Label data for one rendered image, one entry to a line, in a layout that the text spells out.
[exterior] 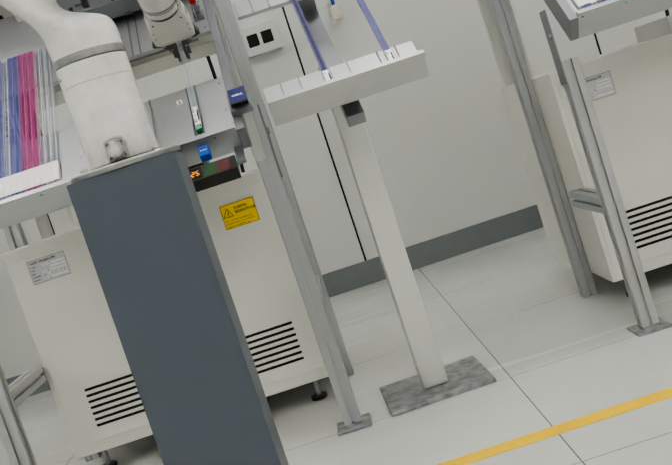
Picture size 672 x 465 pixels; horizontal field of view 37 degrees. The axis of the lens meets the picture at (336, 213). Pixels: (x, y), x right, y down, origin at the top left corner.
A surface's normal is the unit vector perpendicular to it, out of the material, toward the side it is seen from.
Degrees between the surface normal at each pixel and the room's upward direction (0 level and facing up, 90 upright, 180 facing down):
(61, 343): 90
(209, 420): 90
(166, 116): 45
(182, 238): 90
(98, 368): 90
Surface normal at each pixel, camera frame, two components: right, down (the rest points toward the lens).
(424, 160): 0.03, 0.07
